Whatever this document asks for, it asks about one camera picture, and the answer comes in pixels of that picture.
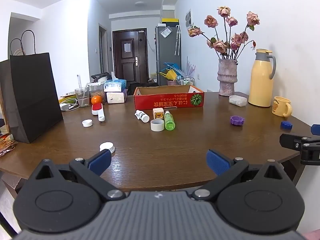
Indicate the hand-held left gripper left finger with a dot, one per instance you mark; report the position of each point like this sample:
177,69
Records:
100,160

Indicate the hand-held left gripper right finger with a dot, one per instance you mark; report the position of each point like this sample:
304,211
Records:
218,162

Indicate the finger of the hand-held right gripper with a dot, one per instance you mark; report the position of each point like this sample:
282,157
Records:
316,129
295,142

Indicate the white ribbed bottle cap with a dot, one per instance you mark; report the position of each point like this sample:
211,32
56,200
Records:
108,146
87,123

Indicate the purple bottle cap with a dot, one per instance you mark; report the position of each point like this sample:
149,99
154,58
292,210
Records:
237,120

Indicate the white spray bottle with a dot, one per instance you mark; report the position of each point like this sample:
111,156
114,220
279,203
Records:
142,116

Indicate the translucent white plastic box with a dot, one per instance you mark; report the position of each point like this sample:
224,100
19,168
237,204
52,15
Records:
238,100

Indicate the red cardboard box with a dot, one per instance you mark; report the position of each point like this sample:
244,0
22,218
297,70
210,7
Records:
162,102

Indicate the blue bottle cap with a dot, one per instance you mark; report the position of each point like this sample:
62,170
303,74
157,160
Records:
286,125

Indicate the yellow bear mug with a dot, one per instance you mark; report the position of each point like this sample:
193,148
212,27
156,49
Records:
280,107

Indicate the red and white lint brush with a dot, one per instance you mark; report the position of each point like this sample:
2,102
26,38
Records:
97,108

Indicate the orange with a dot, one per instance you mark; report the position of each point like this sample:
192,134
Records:
96,100

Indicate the green clear bottle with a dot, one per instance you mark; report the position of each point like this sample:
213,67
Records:
169,123

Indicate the white and purple tissue pack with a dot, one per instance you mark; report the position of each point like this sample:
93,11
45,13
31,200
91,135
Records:
115,97

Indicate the clear glass cup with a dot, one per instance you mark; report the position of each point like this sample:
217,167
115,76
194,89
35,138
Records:
82,97

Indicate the yellow thermos jug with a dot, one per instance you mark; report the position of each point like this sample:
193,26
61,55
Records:
261,82

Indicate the clear plastic food container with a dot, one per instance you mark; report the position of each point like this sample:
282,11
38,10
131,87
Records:
97,90

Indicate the yellow green packet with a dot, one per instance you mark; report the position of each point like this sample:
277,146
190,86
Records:
66,97

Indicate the small cream square box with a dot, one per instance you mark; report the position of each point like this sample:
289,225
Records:
158,114

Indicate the blue tissue pack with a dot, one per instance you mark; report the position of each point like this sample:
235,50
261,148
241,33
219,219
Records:
115,85

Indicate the white stick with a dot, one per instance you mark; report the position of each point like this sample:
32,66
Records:
78,81

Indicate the pink stone vase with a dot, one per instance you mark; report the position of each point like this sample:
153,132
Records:
227,80

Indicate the white rice cooker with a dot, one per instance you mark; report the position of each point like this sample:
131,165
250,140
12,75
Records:
101,77

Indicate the pink bucket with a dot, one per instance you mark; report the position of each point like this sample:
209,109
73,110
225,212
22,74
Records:
172,82

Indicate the snack packets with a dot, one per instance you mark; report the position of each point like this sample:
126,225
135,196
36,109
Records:
6,145

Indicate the black paper bag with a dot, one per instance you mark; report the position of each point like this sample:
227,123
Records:
30,92

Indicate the blue and yellow plastic tools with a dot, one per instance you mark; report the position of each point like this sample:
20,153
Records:
171,72

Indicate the dark brown door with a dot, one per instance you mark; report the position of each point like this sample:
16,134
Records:
130,62

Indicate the dried pink roses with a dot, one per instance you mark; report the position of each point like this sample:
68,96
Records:
220,46

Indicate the white paper sheet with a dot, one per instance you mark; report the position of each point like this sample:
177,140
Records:
127,47

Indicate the grey fridge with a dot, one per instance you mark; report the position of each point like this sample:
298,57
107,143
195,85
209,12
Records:
166,55

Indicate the white folded umbrella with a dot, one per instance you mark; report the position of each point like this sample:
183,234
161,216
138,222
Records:
177,40

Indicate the clear bag with papers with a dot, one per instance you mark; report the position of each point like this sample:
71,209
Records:
166,32

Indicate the yellow box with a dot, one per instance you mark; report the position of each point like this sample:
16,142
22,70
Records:
170,21

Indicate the round ceiling lamp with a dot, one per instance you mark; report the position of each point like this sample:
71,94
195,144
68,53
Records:
140,4

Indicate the purple feather wall decoration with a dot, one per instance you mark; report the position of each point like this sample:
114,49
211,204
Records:
190,67

